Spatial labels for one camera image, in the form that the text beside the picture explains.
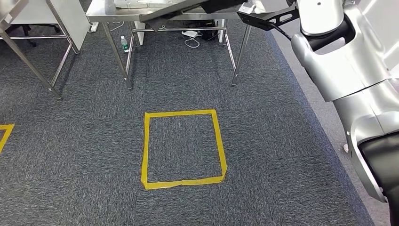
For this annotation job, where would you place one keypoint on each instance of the stainless steel workbench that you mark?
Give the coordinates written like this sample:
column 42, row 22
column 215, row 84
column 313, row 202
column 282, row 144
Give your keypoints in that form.
column 103, row 14

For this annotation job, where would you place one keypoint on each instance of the black office chair base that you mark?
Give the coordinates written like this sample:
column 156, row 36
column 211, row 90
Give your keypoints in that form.
column 26, row 29

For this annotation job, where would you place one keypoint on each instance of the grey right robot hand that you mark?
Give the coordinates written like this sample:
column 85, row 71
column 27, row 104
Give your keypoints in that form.
column 274, row 5

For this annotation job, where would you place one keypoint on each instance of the white power strip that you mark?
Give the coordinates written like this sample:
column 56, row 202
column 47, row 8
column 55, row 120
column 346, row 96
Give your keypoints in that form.
column 93, row 27

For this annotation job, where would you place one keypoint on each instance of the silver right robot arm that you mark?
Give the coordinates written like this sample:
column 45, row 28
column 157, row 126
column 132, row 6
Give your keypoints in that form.
column 349, row 62

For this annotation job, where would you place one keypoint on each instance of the clear water bottle green label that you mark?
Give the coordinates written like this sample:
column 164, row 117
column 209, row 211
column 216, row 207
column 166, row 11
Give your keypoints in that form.
column 124, row 44

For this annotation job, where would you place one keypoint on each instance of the white panel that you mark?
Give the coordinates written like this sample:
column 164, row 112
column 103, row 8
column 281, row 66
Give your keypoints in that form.
column 71, row 18

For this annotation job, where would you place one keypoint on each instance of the black item under desk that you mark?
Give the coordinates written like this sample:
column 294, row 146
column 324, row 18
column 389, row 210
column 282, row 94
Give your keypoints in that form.
column 209, row 31

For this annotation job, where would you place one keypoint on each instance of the stamped grey metal plate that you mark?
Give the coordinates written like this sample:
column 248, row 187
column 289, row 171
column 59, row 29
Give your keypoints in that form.
column 134, row 3

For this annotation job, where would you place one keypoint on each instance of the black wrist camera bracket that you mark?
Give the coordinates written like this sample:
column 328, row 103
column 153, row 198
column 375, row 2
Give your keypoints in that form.
column 265, row 20

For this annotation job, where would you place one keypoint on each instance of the steel frame side table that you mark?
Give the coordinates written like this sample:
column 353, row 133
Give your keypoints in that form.
column 7, row 7

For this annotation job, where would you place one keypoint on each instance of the long black plastic part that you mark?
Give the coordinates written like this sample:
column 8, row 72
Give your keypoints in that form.
column 224, row 5

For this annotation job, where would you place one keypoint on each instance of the yellow floor tape square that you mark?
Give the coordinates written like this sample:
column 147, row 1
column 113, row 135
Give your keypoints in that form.
column 7, row 131
column 145, row 149

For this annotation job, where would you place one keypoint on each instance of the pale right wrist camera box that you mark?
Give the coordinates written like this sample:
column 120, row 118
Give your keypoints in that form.
column 246, row 8

